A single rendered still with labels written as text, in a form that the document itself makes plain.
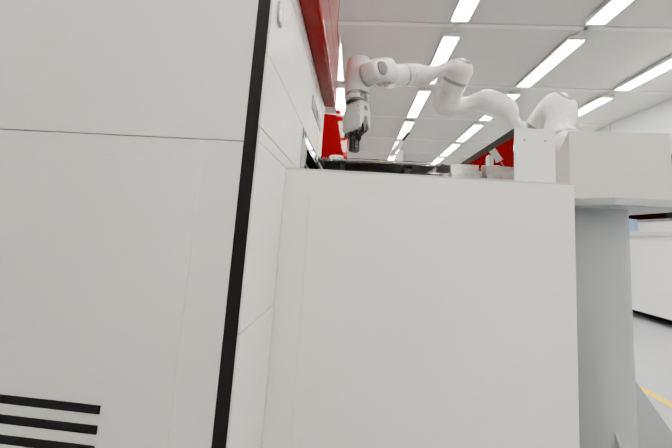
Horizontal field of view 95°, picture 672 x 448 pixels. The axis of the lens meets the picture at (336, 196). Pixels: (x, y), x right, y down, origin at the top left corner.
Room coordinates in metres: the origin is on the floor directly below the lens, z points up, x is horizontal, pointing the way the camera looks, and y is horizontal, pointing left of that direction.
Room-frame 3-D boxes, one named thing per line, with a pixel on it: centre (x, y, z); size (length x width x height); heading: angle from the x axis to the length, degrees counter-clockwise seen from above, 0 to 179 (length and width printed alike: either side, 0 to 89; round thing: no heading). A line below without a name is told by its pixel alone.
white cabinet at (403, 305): (1.14, -0.23, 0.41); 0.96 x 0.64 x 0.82; 176
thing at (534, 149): (0.98, -0.48, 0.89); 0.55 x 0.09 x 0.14; 176
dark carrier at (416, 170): (1.07, -0.12, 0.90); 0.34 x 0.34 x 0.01; 86
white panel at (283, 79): (0.90, 0.11, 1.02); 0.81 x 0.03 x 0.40; 176
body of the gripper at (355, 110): (1.03, -0.05, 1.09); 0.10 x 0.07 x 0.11; 37
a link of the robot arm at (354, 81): (1.03, -0.05, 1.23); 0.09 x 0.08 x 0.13; 40
